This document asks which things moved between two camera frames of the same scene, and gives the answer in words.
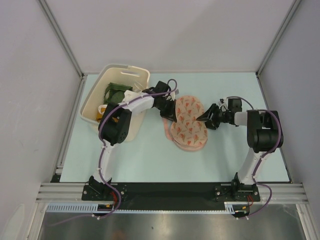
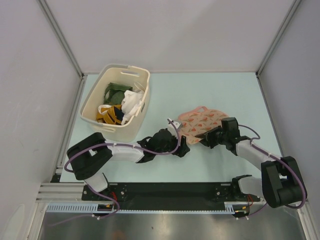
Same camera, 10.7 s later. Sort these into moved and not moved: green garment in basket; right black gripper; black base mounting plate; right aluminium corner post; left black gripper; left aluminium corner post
Moved: left black gripper; right black gripper
Not moved: green garment in basket; right aluminium corner post; black base mounting plate; left aluminium corner post
